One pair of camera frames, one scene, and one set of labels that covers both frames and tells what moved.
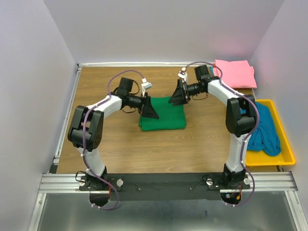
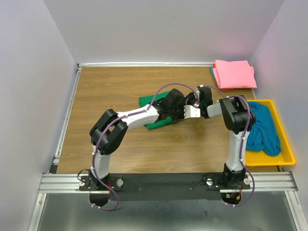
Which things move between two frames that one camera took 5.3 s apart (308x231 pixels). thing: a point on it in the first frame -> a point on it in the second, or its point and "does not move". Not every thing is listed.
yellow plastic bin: [286, 157] does not move
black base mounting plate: [166, 186] does not move
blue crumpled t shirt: [265, 137] does not move
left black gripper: [147, 110] -> [181, 106]
